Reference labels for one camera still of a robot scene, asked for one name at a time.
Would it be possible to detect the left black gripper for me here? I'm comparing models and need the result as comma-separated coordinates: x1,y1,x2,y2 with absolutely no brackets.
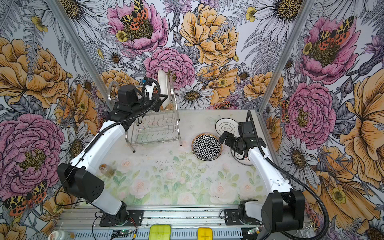
131,91,168,114

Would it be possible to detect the plain white plate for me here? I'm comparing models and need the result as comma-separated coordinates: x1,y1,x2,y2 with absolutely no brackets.
231,150,253,166

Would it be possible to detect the chrome wire dish rack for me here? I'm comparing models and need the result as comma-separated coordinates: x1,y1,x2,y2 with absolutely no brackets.
103,81,182,152

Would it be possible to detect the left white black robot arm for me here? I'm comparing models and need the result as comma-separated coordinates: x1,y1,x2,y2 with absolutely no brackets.
57,77,170,225

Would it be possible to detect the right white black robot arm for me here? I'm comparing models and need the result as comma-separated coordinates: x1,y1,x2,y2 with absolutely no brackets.
219,122,305,233

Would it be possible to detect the right yellow box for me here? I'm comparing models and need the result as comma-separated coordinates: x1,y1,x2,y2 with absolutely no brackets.
197,228,213,240

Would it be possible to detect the left yellow green box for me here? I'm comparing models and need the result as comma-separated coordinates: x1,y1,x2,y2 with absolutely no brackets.
149,225,172,240

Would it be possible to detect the small green circuit board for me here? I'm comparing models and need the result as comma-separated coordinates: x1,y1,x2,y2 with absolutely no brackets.
111,229,133,237

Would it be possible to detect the white jar with lid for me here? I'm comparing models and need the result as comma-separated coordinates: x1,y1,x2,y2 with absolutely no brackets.
48,230,76,240

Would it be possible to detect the left black corrugated cable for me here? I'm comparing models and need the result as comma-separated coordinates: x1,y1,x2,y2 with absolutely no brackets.
53,78,162,208

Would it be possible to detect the black corrugated cable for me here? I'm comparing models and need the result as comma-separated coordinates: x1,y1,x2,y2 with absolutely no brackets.
53,78,162,208
245,110,330,240

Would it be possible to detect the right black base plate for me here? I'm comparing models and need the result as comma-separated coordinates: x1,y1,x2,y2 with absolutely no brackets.
224,209,261,226

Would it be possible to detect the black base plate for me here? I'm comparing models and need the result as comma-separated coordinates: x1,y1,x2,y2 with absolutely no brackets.
99,210,144,227
224,209,261,226

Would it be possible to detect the right black corrugated cable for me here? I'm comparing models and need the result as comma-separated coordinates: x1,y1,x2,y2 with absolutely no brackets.
245,110,330,240

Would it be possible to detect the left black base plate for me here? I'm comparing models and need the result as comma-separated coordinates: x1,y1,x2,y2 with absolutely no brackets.
99,210,144,227

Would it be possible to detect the left aluminium corner post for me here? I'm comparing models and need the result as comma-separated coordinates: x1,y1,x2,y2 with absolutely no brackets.
47,1,115,110

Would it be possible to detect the aluminium corner post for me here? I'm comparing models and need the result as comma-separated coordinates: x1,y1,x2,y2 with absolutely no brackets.
47,1,115,110
257,0,315,115

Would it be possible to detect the aluminium front rail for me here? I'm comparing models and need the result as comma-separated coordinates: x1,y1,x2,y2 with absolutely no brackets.
54,205,267,240

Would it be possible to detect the right aluminium corner post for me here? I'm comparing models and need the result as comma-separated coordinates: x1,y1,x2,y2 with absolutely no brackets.
257,0,315,115

